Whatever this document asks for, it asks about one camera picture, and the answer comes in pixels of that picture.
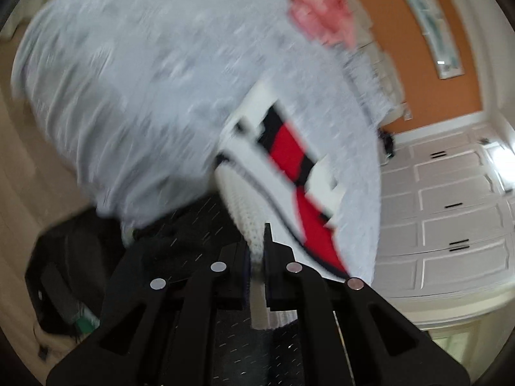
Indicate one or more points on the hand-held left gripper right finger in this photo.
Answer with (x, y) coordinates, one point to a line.
(278, 277)

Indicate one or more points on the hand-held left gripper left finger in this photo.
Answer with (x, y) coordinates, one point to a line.
(232, 277)

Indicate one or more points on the grey printed bed blanket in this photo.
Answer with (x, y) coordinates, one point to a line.
(161, 88)

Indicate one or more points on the white patterned cloth pile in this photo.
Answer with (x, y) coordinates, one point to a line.
(376, 82)

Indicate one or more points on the long white wall poster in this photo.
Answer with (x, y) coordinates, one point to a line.
(432, 24)

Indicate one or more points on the white red black knit sweater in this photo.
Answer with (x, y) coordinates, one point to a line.
(281, 185)

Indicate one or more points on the white drawer cabinet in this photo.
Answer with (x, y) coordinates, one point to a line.
(450, 225)

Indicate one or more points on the green small object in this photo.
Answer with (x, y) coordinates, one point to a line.
(86, 323)

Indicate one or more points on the small dark object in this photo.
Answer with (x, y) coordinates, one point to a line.
(388, 141)

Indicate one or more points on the pink cloth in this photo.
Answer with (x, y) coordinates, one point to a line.
(322, 16)

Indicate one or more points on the black cloth with white dashes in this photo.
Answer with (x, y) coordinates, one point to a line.
(237, 354)

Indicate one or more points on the black bag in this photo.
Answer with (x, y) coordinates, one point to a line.
(68, 273)

